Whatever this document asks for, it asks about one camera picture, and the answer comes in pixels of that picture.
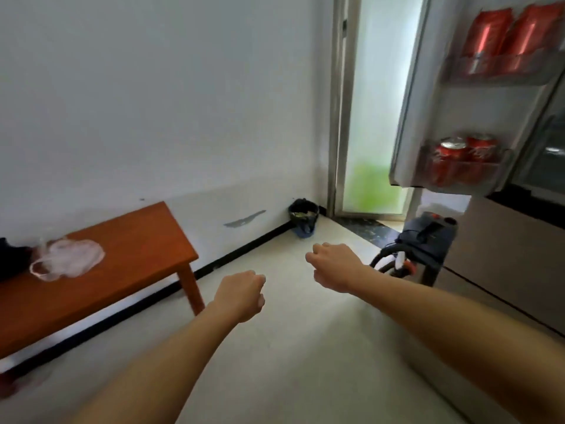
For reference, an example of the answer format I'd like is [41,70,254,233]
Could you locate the person's right hand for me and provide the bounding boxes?
[305,242,371,294]

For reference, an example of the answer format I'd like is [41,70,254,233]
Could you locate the person's left hand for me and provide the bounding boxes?
[211,270,267,325]

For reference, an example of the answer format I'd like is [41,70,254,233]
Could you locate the pink refrigerator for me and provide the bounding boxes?
[388,0,565,424]

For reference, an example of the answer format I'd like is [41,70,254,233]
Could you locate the clear red-printed plastic bag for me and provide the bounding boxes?
[29,237,106,282]

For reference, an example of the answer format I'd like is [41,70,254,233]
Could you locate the black plastic bag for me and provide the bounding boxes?
[0,237,34,282]

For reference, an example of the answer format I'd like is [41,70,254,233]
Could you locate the person's left forearm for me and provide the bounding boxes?
[70,302,239,424]

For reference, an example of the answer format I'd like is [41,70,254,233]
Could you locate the person's right forearm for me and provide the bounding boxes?
[351,265,565,424]

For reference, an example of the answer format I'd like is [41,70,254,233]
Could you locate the blue bin with black liner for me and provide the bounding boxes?
[288,198,320,239]

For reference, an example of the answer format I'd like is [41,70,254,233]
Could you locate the orange wooden table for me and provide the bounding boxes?
[0,201,200,398]

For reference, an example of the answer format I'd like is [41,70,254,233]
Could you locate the frosted glass door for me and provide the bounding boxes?
[342,0,427,216]

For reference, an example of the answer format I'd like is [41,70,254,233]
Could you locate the clear plastic door bin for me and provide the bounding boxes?
[419,143,515,196]
[446,46,565,87]

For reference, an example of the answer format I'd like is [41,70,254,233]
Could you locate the metal door frame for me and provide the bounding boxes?
[327,0,363,217]

